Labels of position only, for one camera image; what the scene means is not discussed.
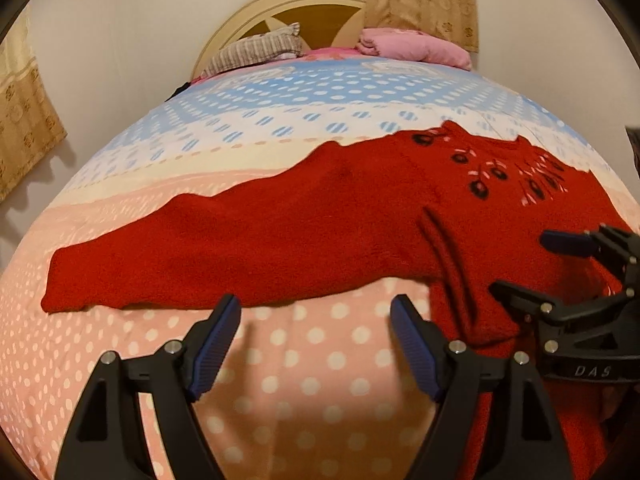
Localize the red knitted sweater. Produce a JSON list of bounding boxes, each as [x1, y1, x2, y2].
[[40, 120, 640, 480]]

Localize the pink pillow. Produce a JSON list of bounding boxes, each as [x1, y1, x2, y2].
[[356, 27, 472, 70]]

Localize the beige side curtain left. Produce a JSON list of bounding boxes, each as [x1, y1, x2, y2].
[[0, 9, 66, 198]]

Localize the cream wooden headboard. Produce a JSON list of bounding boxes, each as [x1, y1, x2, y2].
[[192, 0, 366, 77]]

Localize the striped grey pillow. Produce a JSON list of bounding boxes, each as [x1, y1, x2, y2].
[[196, 22, 303, 77]]

